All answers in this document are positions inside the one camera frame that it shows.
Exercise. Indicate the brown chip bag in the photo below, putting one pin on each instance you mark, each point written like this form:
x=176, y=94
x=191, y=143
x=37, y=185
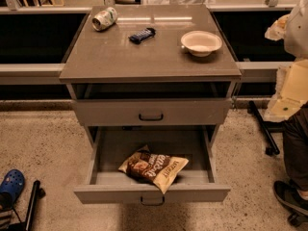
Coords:
x=157, y=169

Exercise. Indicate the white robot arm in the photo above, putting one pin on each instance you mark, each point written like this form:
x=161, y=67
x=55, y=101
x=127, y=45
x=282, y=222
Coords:
x=291, y=91

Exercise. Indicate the closed upper drawer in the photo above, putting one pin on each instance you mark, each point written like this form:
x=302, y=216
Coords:
x=151, y=112

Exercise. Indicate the grey drawer cabinet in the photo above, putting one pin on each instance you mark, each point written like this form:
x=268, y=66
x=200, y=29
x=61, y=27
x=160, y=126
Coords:
x=108, y=66

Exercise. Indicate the open middle drawer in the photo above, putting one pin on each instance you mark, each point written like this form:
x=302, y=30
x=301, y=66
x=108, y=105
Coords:
x=196, y=182

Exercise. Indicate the dark blue candy bar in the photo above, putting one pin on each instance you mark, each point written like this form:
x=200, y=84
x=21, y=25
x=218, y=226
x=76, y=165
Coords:
x=143, y=35

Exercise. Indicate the white paper bowl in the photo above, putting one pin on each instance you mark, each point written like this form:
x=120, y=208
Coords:
x=201, y=43

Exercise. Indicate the crushed green soda can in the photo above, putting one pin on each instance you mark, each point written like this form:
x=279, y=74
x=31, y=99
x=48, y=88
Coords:
x=104, y=19

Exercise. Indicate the black stand leg right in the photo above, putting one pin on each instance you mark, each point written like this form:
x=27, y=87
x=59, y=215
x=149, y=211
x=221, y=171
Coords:
x=272, y=148

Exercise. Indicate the dark trouser leg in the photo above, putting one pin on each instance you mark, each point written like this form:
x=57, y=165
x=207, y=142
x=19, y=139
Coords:
x=295, y=144

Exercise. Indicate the black tripod leg left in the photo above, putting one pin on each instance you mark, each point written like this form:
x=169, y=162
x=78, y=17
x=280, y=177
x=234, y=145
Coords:
x=37, y=193

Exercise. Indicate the black sneaker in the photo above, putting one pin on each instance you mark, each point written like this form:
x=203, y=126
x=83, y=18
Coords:
x=289, y=196

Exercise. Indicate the blue clog shoe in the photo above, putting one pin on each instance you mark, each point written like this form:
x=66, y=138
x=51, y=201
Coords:
x=11, y=188

